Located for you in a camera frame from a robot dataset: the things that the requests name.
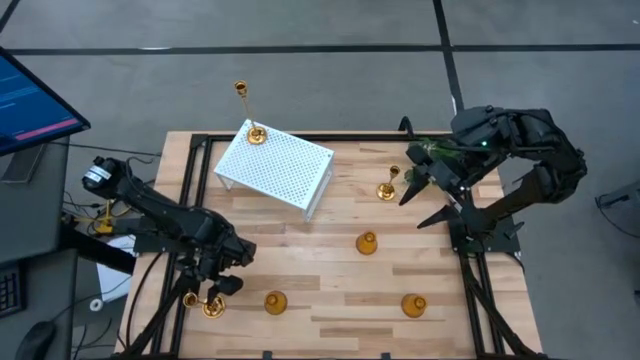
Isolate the white paper sheet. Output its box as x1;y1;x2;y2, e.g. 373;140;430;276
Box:
95;234;139;304

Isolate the grey desk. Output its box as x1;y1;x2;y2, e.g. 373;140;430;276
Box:
0;137;79;360

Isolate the yellow clamp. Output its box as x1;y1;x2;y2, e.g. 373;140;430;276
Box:
92;199;117;237

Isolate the black keyboard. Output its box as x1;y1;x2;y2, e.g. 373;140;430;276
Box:
0;264;24;319

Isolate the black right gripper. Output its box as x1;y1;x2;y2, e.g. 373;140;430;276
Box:
398;143;474;229

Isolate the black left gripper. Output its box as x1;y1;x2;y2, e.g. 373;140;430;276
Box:
192;222;257;307

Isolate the green potted plant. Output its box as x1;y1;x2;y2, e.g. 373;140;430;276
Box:
405;137;454;186

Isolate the white perforated metal riser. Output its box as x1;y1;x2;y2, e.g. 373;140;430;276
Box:
213;118;335;223

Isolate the brass candlestick holder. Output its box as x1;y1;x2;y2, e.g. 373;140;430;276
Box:
233;79;269;147
375;164;402;202
182;292;226;320

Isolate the black floor cable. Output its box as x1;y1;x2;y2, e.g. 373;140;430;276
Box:
49;141;162;158

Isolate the amber glass candle holder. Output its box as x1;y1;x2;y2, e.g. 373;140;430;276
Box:
355;231;379;256
263;290;289;317
400;293;428;320

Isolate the blue screen monitor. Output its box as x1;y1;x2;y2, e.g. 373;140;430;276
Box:
0;47;92;157

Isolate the black metal floor stand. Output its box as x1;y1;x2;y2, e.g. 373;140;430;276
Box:
594;178;640;239

